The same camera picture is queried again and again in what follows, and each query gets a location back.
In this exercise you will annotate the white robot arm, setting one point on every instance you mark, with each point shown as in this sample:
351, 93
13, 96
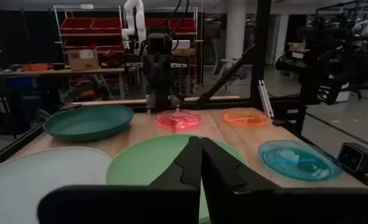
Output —
136, 18

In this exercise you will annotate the red transparent plastic plate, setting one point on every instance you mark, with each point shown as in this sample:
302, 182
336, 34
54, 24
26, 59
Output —
177, 119

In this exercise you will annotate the orange transparent plastic plate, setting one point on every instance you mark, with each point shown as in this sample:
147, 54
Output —
244, 117

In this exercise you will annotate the white plastic plate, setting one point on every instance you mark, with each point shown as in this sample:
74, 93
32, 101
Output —
31, 180

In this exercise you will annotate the blue transparent plastic plate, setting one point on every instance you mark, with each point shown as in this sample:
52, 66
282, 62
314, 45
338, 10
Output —
296, 160

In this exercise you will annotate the red storage bin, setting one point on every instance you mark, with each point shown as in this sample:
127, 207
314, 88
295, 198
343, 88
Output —
106, 25
76, 25
182, 25

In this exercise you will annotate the dark green plastic plate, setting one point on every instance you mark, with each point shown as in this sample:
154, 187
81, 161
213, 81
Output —
87, 123

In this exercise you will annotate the blue storage bin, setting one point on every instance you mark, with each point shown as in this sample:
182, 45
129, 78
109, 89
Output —
22, 83

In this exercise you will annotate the white aluminium bar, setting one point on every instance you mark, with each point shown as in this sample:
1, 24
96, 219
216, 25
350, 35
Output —
265, 98

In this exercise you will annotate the orange tray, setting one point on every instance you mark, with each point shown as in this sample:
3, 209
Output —
36, 67

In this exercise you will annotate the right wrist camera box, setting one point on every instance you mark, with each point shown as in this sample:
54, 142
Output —
159, 43

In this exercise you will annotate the black frame post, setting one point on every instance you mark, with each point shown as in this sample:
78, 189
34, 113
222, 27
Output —
260, 46

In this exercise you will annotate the white round pillar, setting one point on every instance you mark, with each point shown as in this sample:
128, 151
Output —
235, 31

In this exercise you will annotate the black table-level camera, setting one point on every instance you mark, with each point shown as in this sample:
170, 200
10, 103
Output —
355, 157

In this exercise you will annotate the black diagonal frame brace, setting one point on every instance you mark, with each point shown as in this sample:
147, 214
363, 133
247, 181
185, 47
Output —
224, 79

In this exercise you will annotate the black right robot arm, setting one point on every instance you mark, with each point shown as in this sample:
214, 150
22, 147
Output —
162, 96

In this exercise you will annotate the light green plastic plate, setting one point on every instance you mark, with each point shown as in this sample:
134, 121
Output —
140, 161

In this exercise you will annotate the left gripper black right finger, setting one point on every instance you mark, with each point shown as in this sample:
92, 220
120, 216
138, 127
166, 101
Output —
221, 174

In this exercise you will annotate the cardboard box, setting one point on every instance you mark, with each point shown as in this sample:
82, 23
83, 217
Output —
83, 59

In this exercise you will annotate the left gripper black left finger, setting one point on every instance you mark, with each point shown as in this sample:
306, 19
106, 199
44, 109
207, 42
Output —
187, 168

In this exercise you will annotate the wooden workbench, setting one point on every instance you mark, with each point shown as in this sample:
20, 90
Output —
62, 72

